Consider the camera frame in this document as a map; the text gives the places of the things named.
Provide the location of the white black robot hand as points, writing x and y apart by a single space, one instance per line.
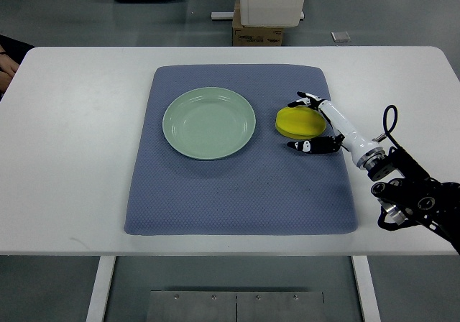
365 153

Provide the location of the yellow starfruit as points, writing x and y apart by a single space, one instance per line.
299 122

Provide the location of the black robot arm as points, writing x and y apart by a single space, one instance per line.
408 195

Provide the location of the small grey floor plate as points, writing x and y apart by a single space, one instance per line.
340 37

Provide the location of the light green plate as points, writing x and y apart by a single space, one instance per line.
209 123

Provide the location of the blue textured mat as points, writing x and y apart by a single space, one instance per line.
266 188

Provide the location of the right white table leg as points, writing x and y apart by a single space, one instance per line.
365 289

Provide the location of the white table leg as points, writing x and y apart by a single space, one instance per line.
365 289
101 289

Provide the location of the brown cardboard box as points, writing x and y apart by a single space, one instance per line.
253 36

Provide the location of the left white table leg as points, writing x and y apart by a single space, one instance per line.
101 289

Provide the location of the seated person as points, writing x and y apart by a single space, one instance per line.
12 54

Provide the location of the white floor bracket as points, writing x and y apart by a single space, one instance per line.
228 15

